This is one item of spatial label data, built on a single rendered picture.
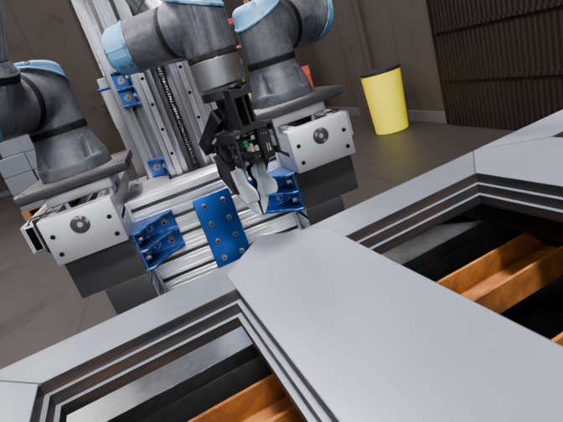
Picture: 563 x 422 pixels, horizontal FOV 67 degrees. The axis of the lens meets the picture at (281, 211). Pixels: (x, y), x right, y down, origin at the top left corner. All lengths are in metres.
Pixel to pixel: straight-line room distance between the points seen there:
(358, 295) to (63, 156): 0.68
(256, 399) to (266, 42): 0.72
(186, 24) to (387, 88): 4.29
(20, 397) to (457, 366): 0.49
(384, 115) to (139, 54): 4.34
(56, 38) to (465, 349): 11.78
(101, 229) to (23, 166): 6.58
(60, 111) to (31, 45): 11.07
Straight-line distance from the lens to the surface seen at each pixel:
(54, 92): 0.98
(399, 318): 0.46
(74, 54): 11.88
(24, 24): 12.12
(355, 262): 0.57
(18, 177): 7.47
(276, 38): 1.02
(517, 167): 0.79
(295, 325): 0.49
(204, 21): 0.64
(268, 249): 0.68
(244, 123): 0.65
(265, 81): 1.01
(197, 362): 0.84
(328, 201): 0.96
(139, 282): 0.94
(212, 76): 0.64
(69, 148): 0.98
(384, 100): 4.88
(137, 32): 0.69
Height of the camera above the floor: 1.14
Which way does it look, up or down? 19 degrees down
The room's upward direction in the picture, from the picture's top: 18 degrees counter-clockwise
